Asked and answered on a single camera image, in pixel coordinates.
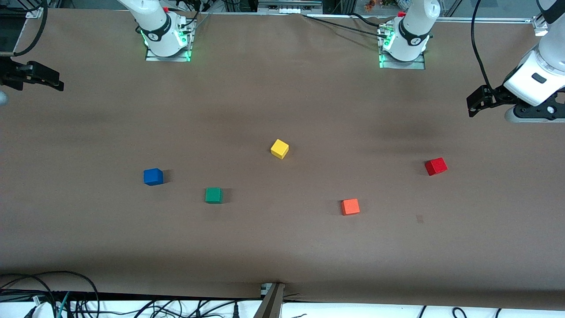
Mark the grey metal post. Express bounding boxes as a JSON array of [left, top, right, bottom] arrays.
[[254, 283, 285, 318]]

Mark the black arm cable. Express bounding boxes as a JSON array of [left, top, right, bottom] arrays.
[[13, 0, 48, 57], [471, 0, 497, 95]]

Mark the blue wooden block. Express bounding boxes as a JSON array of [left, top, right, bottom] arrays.
[[143, 168, 164, 186]]

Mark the yellow wooden block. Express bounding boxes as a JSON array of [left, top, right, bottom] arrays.
[[270, 139, 290, 160]]

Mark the black looped floor cable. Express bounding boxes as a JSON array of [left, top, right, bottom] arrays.
[[0, 270, 101, 318]]

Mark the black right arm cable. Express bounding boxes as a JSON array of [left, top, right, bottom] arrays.
[[13, 0, 48, 57]]

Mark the red wooden block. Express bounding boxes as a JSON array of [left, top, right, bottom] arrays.
[[425, 157, 448, 176]]

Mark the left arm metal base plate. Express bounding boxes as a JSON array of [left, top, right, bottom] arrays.
[[379, 24, 426, 70]]

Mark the green cable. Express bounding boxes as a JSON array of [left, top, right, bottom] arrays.
[[56, 291, 71, 318]]

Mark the thin black table cable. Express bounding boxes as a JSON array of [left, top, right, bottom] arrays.
[[301, 14, 389, 39]]

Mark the thick black table cable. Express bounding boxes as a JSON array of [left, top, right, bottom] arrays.
[[351, 12, 393, 29]]

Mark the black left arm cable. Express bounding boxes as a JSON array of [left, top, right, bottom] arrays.
[[471, 0, 497, 95]]

